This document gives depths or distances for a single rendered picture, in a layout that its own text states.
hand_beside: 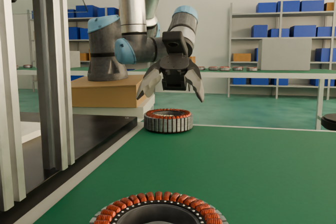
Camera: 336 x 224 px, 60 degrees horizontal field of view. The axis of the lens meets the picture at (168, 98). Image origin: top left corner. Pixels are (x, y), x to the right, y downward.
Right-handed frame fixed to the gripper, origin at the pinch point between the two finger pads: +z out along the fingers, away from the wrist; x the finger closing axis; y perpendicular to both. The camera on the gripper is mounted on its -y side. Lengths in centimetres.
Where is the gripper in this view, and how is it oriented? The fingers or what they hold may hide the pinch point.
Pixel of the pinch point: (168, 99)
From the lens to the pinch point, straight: 64.8
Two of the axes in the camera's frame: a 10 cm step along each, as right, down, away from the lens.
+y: 1.2, 6.4, 7.6
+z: -1.5, 7.7, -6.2
